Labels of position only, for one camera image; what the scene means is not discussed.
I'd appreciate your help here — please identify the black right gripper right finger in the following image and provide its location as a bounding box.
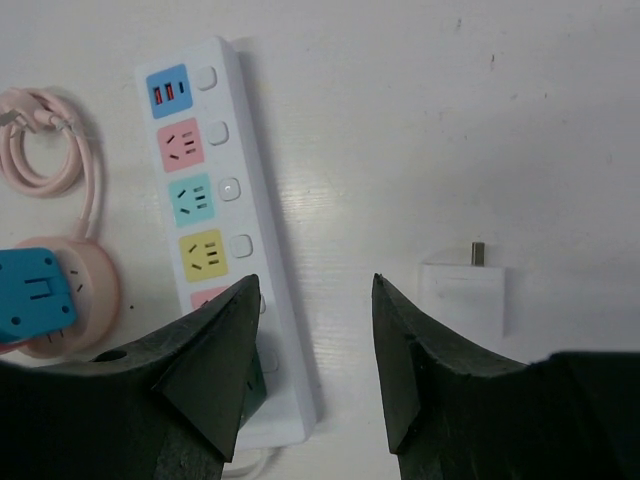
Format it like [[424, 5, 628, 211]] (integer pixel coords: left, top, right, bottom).
[[372, 275, 639, 479]]

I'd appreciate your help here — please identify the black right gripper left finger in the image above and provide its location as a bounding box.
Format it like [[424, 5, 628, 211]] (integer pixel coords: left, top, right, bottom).
[[1, 275, 261, 479]]

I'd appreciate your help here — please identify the dark green cube plug adapter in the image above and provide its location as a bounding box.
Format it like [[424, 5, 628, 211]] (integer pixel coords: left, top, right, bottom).
[[239, 346, 267, 429]]

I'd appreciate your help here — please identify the white plug adapter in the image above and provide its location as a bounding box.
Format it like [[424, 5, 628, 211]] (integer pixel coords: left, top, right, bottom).
[[418, 241, 506, 347]]

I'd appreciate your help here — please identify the blue triangular plug adapter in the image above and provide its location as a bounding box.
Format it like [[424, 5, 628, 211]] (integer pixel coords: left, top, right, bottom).
[[0, 247, 77, 345]]

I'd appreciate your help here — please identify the pink round socket hub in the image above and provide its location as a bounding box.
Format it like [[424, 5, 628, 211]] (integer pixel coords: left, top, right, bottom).
[[17, 237, 120, 359]]

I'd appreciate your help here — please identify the white multicolour power strip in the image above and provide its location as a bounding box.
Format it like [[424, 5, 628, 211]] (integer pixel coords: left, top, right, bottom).
[[136, 37, 317, 450]]

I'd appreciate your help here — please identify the white power strip cable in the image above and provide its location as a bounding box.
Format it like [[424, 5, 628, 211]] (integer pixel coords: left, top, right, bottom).
[[222, 447, 281, 480]]

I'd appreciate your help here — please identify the pink coiled hub cable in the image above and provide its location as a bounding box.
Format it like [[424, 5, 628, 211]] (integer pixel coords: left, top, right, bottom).
[[0, 85, 109, 241]]

